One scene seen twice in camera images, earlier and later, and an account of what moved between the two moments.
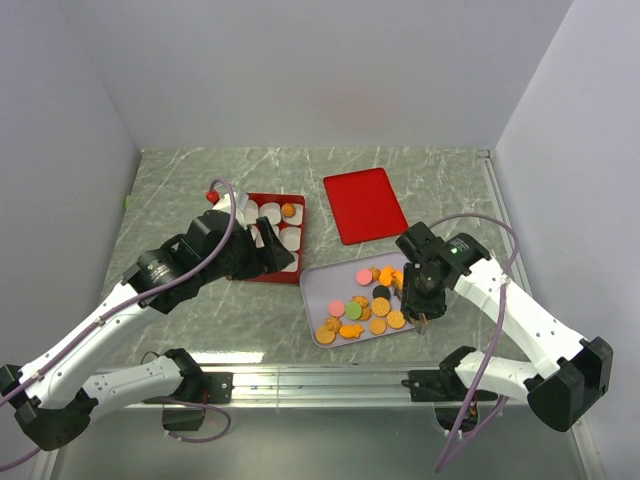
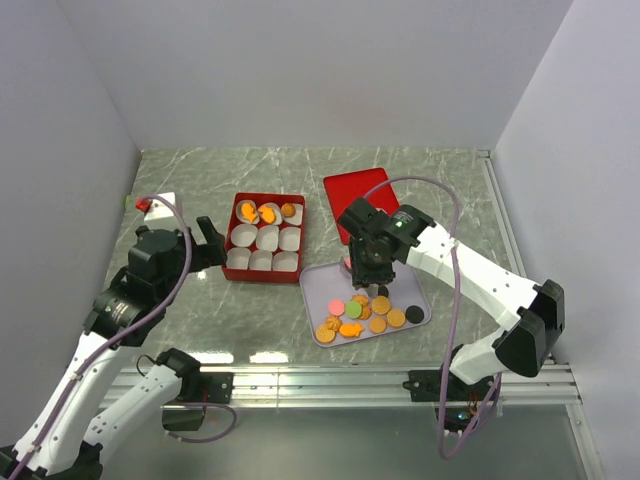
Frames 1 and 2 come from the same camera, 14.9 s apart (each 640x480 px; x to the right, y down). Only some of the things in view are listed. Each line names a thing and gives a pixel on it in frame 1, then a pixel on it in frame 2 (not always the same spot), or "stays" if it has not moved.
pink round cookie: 336,308 stays
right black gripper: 432,308 -> 360,274
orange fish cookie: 398,278 -> 268,214
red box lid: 364,206 stays
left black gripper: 273,257 -> 210,253
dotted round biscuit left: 325,336 stays
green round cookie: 353,310 stays
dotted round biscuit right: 395,319 stays
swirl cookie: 288,210 stays
